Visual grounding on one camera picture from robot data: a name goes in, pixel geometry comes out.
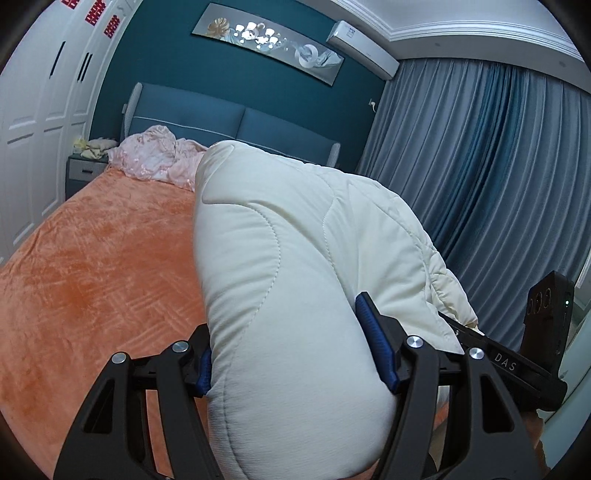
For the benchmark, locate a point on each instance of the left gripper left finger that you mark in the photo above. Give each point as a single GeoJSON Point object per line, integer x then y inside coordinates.
{"type": "Point", "coordinates": [140, 419]}

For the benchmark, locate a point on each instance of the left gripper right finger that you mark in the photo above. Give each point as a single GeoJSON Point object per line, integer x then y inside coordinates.
{"type": "Point", "coordinates": [485, 437]}

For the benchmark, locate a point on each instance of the cream quilted jacket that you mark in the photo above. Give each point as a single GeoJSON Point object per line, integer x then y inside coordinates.
{"type": "Point", "coordinates": [282, 249]}

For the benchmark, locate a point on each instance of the orange velvet bedspread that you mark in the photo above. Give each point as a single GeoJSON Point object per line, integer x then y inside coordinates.
{"type": "Point", "coordinates": [113, 269]}

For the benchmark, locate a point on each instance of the blue-grey curtain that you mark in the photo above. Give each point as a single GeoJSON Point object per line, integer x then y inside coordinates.
{"type": "Point", "coordinates": [495, 162]}

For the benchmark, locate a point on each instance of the dark nightstand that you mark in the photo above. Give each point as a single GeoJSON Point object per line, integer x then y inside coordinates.
{"type": "Point", "coordinates": [80, 171]}

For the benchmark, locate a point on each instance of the pink lace blanket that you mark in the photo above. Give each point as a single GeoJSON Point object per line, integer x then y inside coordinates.
{"type": "Point", "coordinates": [157, 155]}

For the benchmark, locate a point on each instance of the cream clutter on nightstand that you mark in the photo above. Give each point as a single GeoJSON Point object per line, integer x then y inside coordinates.
{"type": "Point", "coordinates": [93, 149]}

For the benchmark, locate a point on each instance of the blue upholstered headboard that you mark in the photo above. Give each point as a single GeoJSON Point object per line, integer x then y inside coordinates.
{"type": "Point", "coordinates": [207, 120]}

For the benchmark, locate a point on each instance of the white wardrobe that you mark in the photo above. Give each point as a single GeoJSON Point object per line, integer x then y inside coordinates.
{"type": "Point", "coordinates": [49, 90]}

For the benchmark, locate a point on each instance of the white air conditioner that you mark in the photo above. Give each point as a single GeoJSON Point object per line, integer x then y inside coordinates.
{"type": "Point", "coordinates": [351, 41]}

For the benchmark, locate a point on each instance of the silver floral wall art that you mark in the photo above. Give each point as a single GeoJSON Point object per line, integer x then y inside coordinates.
{"type": "Point", "coordinates": [257, 34]}

